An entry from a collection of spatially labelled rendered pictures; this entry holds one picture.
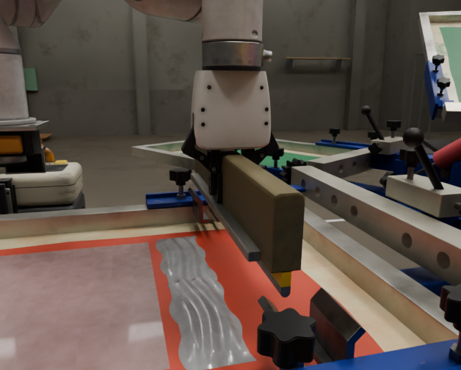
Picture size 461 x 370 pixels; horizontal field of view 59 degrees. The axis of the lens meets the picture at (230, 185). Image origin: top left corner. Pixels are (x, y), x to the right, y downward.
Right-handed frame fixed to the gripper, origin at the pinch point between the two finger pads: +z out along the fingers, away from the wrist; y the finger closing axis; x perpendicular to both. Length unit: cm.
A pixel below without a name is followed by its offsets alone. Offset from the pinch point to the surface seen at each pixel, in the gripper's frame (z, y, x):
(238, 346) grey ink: 13.2, 3.2, 16.4
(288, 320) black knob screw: 3.0, 2.8, 27.8
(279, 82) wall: -12, -388, -985
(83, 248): 14.1, 21.4, -16.5
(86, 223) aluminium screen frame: 12.6, 21.3, -25.0
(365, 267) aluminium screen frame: 10.2, -16.6, 8.3
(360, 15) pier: -180, -591, -950
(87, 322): 13.8, 18.9, 7.0
